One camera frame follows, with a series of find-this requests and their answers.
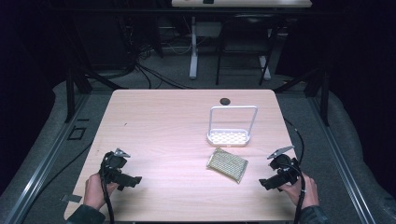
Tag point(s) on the person's left hand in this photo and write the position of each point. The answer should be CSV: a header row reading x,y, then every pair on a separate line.
x,y
95,191

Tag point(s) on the black chair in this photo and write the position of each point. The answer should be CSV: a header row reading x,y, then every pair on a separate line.
x,y
246,46

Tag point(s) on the white sponge holder rack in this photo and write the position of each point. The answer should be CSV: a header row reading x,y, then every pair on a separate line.
x,y
229,138

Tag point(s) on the black table grommet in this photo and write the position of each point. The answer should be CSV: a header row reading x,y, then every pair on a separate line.
x,y
224,101

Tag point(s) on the black metal stand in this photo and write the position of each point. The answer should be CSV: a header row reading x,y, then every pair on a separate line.
x,y
74,84
317,90

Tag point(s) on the grey tape strip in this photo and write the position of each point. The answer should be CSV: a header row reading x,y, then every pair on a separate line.
x,y
71,198

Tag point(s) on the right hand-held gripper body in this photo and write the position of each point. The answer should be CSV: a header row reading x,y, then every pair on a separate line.
x,y
285,168

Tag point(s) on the white background desk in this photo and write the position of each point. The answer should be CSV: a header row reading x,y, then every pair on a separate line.
x,y
241,3

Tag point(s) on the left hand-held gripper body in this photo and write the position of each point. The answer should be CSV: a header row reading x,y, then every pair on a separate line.
x,y
115,169

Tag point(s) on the metal floor rail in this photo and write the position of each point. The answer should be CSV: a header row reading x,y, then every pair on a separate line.
x,y
342,161
40,168

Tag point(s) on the yellow mesh scouring sponge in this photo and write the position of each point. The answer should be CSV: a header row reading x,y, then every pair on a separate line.
x,y
227,165

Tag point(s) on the person's right hand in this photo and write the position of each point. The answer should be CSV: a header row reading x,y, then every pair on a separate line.
x,y
303,194

